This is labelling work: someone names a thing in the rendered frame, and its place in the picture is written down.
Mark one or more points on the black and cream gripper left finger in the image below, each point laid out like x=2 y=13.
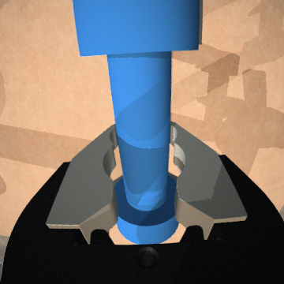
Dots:
x=78 y=198

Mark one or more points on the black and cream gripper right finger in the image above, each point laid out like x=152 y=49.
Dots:
x=214 y=193

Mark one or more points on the grey metal cradle stand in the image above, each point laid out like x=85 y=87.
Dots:
x=200 y=43

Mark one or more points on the blue dumbbell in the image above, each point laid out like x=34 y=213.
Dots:
x=140 y=85

